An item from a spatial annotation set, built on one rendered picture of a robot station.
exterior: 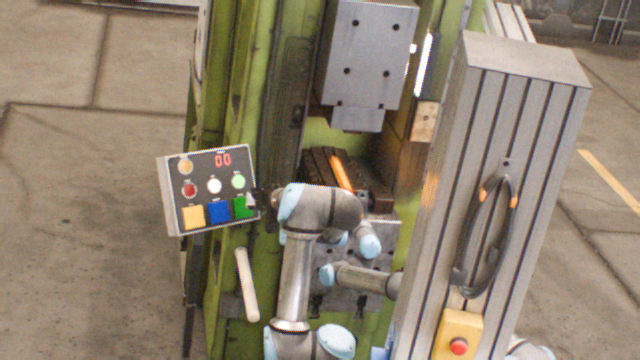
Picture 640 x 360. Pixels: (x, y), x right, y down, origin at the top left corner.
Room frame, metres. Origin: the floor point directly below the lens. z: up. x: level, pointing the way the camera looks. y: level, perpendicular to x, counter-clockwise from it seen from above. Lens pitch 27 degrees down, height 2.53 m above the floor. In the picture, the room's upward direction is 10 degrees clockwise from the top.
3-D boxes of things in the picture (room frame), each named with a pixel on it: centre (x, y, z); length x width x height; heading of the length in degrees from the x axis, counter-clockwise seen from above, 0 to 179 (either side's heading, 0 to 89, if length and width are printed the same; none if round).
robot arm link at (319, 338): (1.97, -0.12, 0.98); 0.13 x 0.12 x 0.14; 98
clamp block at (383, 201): (3.05, -0.25, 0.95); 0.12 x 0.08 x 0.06; 16
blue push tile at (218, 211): (2.62, 0.34, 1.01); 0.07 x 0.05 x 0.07; 131
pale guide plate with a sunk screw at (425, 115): (3.15, -0.36, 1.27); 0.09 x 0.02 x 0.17; 106
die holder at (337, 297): (3.17, -0.08, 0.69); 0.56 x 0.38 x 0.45; 16
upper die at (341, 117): (3.14, -0.03, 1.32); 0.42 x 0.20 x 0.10; 16
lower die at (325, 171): (3.14, -0.03, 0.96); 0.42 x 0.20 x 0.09; 16
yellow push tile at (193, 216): (2.55, 0.42, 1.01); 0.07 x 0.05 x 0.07; 131
